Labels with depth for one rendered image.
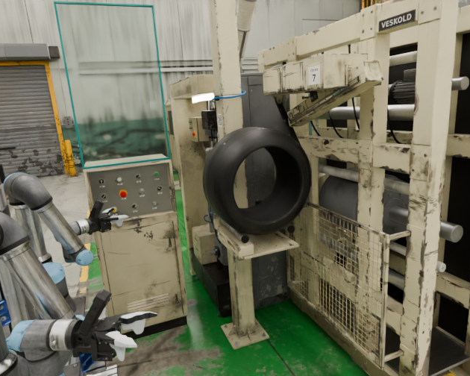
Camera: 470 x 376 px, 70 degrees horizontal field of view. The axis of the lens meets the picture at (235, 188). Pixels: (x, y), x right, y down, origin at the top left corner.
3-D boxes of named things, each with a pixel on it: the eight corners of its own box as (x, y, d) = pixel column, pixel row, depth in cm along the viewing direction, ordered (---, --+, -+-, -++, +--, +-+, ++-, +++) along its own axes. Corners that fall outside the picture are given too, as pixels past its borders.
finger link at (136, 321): (154, 326, 96) (121, 337, 91) (153, 306, 95) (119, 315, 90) (158, 330, 93) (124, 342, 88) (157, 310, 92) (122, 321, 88)
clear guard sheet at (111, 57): (83, 168, 211) (53, 1, 189) (170, 158, 230) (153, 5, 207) (82, 168, 209) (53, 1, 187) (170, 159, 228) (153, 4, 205)
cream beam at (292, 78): (262, 95, 204) (261, 70, 201) (298, 94, 213) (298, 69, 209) (322, 89, 149) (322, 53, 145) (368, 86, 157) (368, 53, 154)
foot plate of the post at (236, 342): (221, 327, 251) (220, 322, 250) (254, 317, 260) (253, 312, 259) (233, 350, 226) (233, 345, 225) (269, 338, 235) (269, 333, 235)
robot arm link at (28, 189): (39, 171, 138) (101, 257, 162) (30, 168, 145) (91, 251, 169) (12, 187, 132) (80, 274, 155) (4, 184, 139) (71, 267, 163)
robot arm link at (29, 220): (34, 295, 152) (7, 177, 139) (24, 285, 162) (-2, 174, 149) (62, 283, 161) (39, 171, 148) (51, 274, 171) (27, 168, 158)
